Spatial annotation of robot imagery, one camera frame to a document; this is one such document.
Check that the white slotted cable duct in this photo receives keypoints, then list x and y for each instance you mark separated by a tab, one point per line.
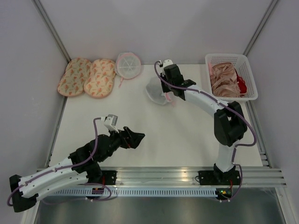
141	192

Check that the red bra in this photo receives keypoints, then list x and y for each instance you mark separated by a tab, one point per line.
241	84

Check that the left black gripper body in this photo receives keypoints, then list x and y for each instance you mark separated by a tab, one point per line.
124	142

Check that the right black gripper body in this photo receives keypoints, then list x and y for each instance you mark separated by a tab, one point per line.
166	88

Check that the left aluminium frame post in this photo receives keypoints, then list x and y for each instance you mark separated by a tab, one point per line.
51	28

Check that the right floral peach laundry bag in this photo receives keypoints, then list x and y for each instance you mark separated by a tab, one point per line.
100	83

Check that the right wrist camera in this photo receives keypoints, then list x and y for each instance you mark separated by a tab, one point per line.
166	63

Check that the floral peach laundry bag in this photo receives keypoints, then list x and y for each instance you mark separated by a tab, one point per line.
100	83
75	75

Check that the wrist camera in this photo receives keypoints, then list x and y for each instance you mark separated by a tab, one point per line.
110	123
166	63

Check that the white plastic basket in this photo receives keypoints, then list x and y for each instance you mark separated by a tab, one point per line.
241	64

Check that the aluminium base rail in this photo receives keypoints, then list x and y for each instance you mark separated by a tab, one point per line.
253	177

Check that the left floral peach laundry bag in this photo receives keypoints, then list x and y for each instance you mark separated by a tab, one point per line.
75	75

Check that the pink bras pile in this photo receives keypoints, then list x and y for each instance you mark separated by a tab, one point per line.
223	78

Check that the aluminium frame post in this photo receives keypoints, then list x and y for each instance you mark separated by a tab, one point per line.
265	18
51	28

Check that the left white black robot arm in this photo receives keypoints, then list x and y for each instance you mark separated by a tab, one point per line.
80	167

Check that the white pink mesh laundry bag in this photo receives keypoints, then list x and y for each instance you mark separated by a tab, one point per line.
155	92

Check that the right aluminium frame post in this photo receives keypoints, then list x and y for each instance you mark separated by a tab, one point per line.
265	18

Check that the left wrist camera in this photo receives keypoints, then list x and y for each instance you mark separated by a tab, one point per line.
110	123

